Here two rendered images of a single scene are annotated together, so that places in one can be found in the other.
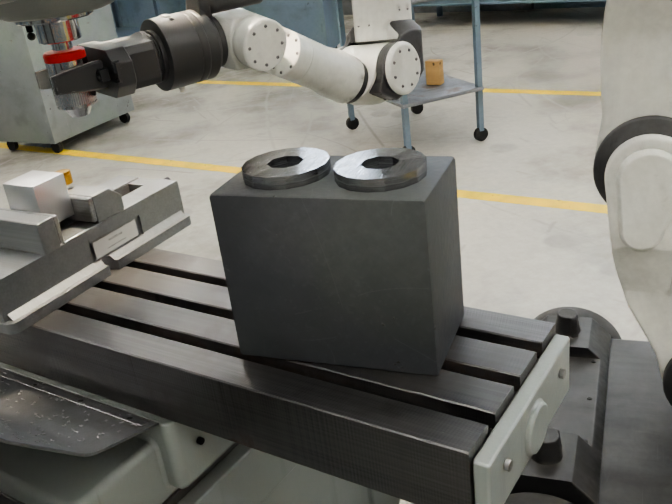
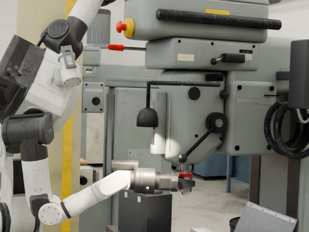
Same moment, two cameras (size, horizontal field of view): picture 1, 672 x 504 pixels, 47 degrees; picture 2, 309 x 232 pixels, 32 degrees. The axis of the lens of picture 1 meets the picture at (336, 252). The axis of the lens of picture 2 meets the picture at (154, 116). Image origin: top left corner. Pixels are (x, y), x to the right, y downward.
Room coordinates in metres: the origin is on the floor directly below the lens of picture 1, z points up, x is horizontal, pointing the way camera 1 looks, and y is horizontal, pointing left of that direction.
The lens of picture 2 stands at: (2.57, 1.15, 1.56)
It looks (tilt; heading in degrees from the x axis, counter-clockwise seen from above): 3 degrees down; 211
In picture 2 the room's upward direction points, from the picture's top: 2 degrees clockwise
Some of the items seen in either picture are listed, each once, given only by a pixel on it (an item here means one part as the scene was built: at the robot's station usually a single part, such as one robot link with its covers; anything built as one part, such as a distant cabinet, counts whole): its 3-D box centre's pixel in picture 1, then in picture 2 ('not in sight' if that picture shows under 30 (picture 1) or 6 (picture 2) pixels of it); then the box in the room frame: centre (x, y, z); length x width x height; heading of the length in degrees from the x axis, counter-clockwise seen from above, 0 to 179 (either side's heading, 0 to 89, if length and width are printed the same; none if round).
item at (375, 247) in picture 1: (343, 253); (144, 211); (0.73, -0.01, 1.06); 0.22 x 0.12 x 0.20; 66
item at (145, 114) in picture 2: not in sight; (147, 117); (1.10, 0.23, 1.47); 0.07 x 0.07 x 0.06
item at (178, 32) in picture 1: (142, 61); (159, 182); (0.97, 0.20, 1.24); 0.13 x 0.12 x 0.10; 34
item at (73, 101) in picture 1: (71, 82); (185, 183); (0.92, 0.28, 1.23); 0.05 x 0.05 x 0.06
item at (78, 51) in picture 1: (64, 54); (185, 174); (0.92, 0.28, 1.26); 0.05 x 0.05 x 0.01
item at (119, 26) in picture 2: not in sight; (121, 26); (1.13, 0.13, 1.76); 0.04 x 0.03 x 0.04; 55
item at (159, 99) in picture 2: not in sight; (158, 123); (1.01, 0.21, 1.44); 0.04 x 0.04 x 0.21; 55
